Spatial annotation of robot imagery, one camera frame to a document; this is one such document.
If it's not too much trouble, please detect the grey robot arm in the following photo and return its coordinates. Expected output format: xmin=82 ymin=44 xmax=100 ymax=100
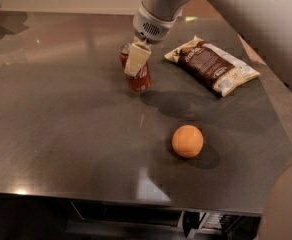
xmin=125 ymin=0 xmax=292 ymax=240

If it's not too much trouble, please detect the dark drawer under counter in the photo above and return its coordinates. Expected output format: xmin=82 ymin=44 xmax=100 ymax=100
xmin=61 ymin=200 xmax=183 ymax=238

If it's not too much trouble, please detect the red coke can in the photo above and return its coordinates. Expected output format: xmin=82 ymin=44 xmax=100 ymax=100
xmin=119 ymin=43 xmax=151 ymax=94

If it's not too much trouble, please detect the brown white snack bag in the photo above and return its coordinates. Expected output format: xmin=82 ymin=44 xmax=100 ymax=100
xmin=165 ymin=36 xmax=260 ymax=97

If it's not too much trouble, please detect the orange fruit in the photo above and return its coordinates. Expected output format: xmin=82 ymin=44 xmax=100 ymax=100
xmin=172 ymin=125 xmax=204 ymax=158

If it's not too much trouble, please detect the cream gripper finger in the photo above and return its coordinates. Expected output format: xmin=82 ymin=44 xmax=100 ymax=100
xmin=124 ymin=41 xmax=152 ymax=77

